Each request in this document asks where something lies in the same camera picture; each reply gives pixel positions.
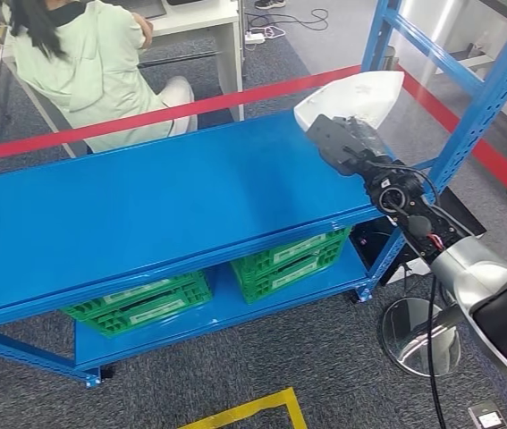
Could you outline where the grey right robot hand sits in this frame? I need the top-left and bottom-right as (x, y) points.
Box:
(344, 115), (391, 172)

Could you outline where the white curved plastic part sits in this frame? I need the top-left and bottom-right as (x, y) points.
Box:
(294, 70), (405, 134)

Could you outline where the blue metal shelf rack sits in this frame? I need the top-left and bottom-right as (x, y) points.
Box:
(0, 0), (507, 389)

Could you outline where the green plastic crate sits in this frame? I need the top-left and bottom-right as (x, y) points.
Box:
(230, 227), (352, 280)
(60, 270), (211, 321)
(85, 287), (214, 339)
(239, 251), (347, 304)

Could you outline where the black flat box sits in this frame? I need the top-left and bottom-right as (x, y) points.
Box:
(351, 188), (487, 287)

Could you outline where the red barrier belt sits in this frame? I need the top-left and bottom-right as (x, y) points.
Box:
(396, 64), (507, 215)
(0, 63), (364, 165)

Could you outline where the chrome stanchion with round base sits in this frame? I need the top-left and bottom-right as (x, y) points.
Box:
(380, 245), (507, 378)

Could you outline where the yellow floor tape square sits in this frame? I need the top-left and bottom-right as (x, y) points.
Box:
(175, 387), (308, 429)

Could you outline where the metal floor socket plate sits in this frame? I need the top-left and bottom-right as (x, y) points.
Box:
(467, 401), (507, 429)

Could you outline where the grey laptop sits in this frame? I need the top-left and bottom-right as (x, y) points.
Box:
(116, 0), (168, 20)

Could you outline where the person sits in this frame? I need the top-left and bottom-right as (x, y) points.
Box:
(0, 0), (198, 154)

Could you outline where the chrome stanchion post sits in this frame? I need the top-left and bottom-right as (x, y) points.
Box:
(378, 45), (398, 73)

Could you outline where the black floor cable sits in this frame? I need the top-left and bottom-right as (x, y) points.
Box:
(247, 6), (330, 30)

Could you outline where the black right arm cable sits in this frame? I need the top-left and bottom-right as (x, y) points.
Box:
(426, 274), (446, 429)

